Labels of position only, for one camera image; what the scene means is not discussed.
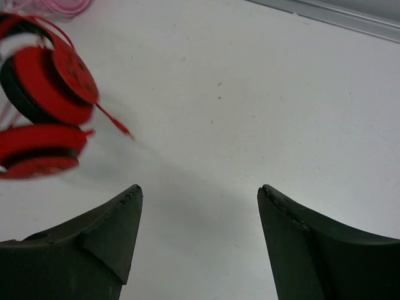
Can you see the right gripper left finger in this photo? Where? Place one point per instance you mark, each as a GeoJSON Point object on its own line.
{"type": "Point", "coordinates": [87, 257]}

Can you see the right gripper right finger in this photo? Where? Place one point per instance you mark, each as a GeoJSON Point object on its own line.
{"type": "Point", "coordinates": [315, 257]}

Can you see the red black headphones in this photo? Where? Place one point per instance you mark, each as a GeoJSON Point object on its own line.
{"type": "Point", "coordinates": [55, 91]}

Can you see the pink headphones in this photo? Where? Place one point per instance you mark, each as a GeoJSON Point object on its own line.
{"type": "Point", "coordinates": [59, 8]}

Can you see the aluminium table frame rail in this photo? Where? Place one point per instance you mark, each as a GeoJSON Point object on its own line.
{"type": "Point", "coordinates": [379, 18]}

